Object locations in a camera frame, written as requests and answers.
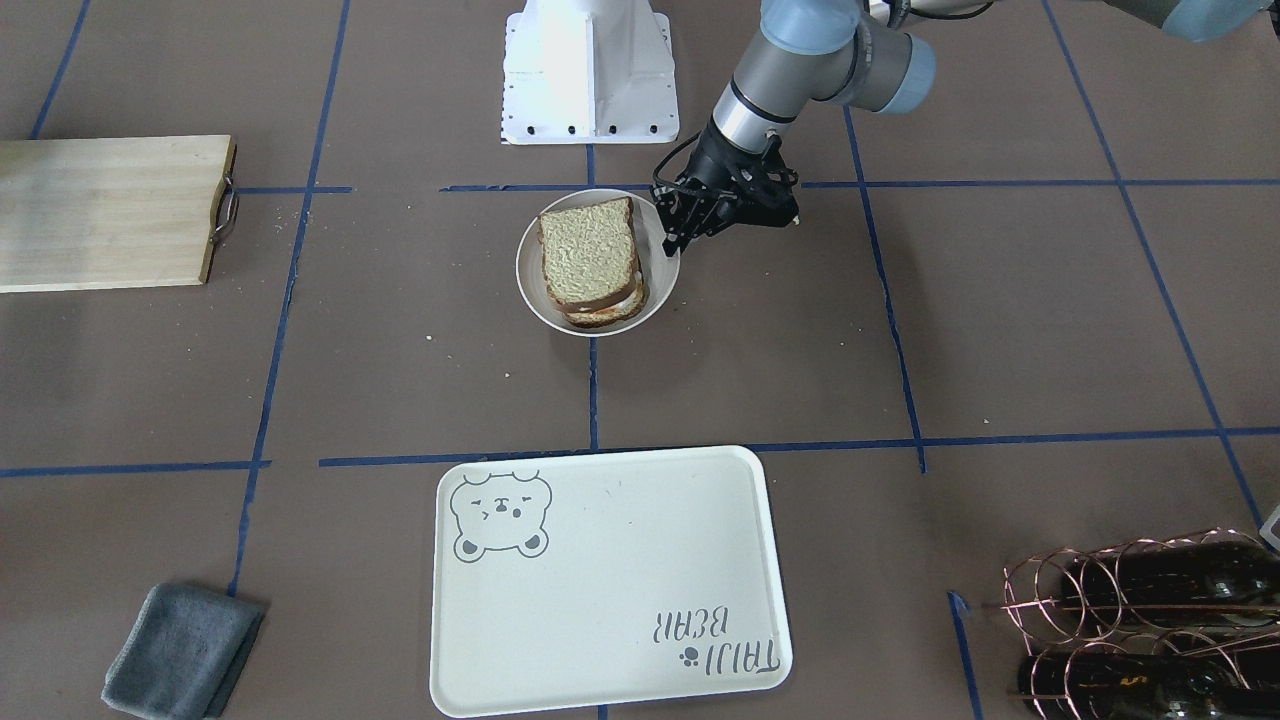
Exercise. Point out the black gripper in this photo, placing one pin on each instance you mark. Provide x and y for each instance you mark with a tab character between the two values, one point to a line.
716	166

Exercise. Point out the white round plate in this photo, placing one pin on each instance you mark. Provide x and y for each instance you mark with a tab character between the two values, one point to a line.
659	272

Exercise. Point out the plain bread slice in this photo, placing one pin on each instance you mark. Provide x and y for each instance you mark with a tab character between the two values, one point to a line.
588	251

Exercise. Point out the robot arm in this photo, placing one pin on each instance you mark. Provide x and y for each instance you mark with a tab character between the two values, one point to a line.
839	52

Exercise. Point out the cream bear tray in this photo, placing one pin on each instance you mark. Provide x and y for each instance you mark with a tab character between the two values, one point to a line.
604	579

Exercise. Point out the bread slice under egg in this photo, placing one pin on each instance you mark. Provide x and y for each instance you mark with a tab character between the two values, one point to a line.
616	313

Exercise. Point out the fried egg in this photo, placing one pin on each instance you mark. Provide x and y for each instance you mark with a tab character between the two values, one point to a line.
632	290

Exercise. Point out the white pillar with base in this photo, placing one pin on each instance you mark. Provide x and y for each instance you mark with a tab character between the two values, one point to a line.
588	72

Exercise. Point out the wooden cutting board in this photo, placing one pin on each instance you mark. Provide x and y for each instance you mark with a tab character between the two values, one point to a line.
111	213

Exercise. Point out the middle green wine bottle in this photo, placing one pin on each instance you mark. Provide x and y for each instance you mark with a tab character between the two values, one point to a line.
1101	685

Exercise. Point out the green wine bottle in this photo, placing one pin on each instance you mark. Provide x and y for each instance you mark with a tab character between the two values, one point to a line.
1227	584
1101	685

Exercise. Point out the front green wine bottle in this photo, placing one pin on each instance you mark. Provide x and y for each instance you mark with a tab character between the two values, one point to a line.
1227	584

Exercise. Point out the folded grey cloth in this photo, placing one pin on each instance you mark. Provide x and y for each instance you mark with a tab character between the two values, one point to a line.
185	654

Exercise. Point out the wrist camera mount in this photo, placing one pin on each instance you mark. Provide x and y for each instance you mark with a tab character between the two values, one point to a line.
765	187

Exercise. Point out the copper wire bottle rack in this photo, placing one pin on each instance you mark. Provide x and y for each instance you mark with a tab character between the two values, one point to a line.
1176	628

